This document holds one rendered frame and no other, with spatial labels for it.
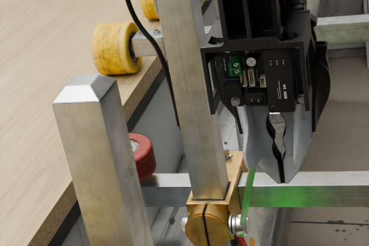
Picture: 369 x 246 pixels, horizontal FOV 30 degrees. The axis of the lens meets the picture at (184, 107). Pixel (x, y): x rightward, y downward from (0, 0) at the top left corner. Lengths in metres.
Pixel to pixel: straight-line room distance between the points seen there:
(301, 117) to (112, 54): 0.53
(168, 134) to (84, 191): 0.82
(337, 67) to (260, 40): 2.77
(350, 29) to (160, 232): 0.47
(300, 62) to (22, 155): 0.50
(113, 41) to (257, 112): 0.51
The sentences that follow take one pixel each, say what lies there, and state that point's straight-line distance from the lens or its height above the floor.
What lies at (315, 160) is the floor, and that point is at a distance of 2.51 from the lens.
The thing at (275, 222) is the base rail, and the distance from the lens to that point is 1.02.
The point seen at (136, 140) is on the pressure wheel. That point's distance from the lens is 0.85.
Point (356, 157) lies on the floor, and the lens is 2.52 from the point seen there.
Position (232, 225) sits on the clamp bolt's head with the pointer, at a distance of 0.76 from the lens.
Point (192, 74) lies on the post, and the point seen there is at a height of 1.02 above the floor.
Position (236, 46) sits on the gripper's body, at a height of 1.13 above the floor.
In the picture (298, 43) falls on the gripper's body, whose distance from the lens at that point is 0.46.
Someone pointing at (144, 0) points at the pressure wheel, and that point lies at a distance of 1.26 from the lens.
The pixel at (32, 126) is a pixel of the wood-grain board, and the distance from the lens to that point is 0.97.
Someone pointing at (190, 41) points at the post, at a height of 1.06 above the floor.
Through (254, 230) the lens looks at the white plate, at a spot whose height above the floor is 0.76.
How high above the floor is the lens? 1.30
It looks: 25 degrees down
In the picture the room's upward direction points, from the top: 10 degrees counter-clockwise
